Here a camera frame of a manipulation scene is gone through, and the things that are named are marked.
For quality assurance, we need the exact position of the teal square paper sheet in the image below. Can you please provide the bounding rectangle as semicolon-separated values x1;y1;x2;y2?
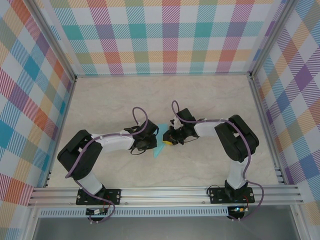
150;123;169;160

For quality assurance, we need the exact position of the black controller board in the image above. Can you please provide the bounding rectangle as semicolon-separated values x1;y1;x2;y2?
85;207;109;216

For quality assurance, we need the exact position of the grey metal panel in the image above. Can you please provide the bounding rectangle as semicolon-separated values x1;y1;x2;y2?
24;216;308;240

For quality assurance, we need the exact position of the controller board with green light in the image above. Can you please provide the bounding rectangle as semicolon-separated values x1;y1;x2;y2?
230;205;248;214

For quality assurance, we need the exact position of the thin black left gripper cable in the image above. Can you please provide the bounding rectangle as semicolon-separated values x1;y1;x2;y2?
129;147;147;156

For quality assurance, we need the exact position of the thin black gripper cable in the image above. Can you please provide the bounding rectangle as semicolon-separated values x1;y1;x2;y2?
182;136;200;145
129;147;147;156

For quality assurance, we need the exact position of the thin black right gripper cable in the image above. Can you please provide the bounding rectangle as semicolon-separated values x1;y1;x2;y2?
182;136;200;145

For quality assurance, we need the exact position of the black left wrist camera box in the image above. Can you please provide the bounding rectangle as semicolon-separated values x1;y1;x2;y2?
138;119;160;139

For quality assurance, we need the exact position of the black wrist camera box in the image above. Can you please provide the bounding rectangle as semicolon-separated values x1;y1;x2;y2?
138;119;160;139
175;108;196;124

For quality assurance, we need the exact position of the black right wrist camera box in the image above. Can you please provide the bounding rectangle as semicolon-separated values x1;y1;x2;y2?
175;108;196;124

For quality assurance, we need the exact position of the aluminium mounting rail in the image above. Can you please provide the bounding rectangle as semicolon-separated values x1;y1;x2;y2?
26;184;305;209

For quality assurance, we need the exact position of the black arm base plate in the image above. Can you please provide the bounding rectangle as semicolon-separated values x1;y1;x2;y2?
75;188;123;206
208;186;255;205

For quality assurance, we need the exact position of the thin aluminium wall rail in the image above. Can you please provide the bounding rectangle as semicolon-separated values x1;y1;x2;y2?
74;72;253;78

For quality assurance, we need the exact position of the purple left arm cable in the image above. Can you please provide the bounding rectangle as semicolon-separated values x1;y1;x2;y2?
65;106;149;224

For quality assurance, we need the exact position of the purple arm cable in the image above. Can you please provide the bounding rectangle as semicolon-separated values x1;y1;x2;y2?
65;106;149;224
170;100;265;222

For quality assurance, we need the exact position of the perforated grey cable tray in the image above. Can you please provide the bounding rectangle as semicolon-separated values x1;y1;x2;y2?
38;208;230;218

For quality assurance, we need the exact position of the aluminium side rail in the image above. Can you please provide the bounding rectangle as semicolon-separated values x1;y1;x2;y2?
44;77;77;188
248;74;287;186

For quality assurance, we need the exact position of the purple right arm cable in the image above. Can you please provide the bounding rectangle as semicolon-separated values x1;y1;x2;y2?
170;100;265;222

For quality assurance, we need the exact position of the aluminium frame post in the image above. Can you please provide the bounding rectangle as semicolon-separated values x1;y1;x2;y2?
249;0;295;78
29;0;77;82

